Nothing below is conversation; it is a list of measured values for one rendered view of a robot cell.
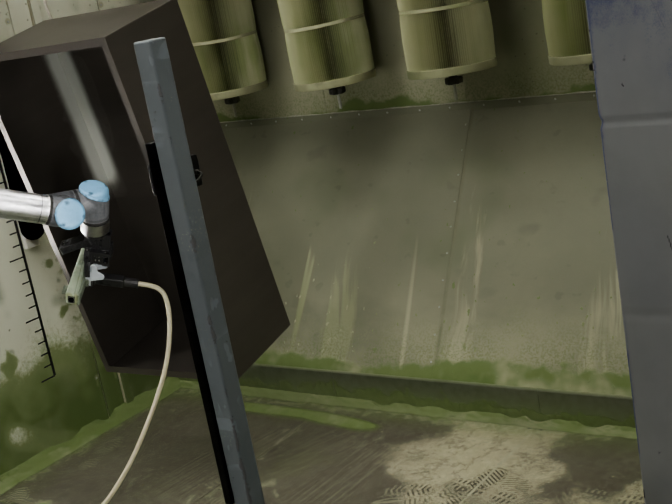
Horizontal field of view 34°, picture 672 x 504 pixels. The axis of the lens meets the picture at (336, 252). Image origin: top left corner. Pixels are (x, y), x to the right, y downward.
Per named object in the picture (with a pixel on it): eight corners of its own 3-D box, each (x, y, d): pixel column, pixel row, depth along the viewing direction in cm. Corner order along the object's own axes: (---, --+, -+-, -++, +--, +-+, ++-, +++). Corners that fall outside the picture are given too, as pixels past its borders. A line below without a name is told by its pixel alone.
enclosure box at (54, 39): (164, 319, 426) (43, 20, 378) (290, 324, 393) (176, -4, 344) (106, 371, 401) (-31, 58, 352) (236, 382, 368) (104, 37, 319)
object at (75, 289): (132, 302, 352) (59, 292, 351) (131, 313, 355) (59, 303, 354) (156, 212, 391) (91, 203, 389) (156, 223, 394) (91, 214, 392)
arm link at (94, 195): (72, 180, 342) (104, 174, 346) (73, 213, 349) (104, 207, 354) (82, 197, 335) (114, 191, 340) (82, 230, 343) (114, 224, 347)
